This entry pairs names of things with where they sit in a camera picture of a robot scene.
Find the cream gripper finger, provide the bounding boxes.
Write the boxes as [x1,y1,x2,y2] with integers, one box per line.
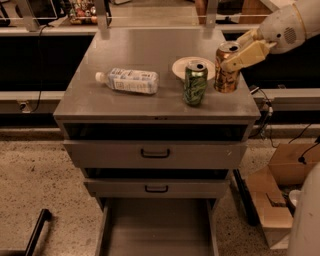
[220,40,277,72]
[236,29,263,47]

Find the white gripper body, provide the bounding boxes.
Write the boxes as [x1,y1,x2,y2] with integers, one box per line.
[259,4,306,54]

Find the orange soda can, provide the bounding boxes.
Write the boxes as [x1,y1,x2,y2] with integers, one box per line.
[213,41,240,93]

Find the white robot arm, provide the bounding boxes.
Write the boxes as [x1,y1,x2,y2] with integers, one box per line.
[221,0,320,256]

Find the green soda can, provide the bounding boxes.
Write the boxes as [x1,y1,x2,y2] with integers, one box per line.
[183,59,208,106]

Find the grey metal drawer cabinet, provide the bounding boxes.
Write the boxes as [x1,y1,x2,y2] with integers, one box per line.
[52,27,261,256]

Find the grey top drawer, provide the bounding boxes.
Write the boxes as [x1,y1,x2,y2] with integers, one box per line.
[64,140,247,169]

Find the grey middle drawer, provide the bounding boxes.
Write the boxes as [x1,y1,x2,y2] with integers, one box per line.
[84,179,228,199]

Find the grey open bottom drawer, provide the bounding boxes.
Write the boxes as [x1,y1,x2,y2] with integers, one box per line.
[95,198,219,256]

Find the small white plate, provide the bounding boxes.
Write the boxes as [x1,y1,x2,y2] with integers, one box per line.
[172,57,215,80]

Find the brown cardboard box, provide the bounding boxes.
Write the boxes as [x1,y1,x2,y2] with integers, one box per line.
[245,144,320,249]

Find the clear plastic water bottle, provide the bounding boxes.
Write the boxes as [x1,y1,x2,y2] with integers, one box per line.
[95,68,159,95]

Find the white bowl in box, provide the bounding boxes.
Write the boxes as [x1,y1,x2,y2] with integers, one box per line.
[289,190,301,207]

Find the black bar beside cabinet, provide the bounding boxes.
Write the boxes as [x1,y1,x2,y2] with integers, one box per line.
[233,169,259,226]

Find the basket of colourful items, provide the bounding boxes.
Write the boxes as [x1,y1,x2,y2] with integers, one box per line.
[68,0,97,25]

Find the black metal floor bar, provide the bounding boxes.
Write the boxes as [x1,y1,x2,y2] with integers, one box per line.
[0,208,52,256]

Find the black cables on right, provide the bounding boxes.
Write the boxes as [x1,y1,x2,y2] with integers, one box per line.
[249,84,280,149]

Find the black cable on left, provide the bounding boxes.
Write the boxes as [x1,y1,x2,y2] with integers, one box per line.
[30,23,55,114]

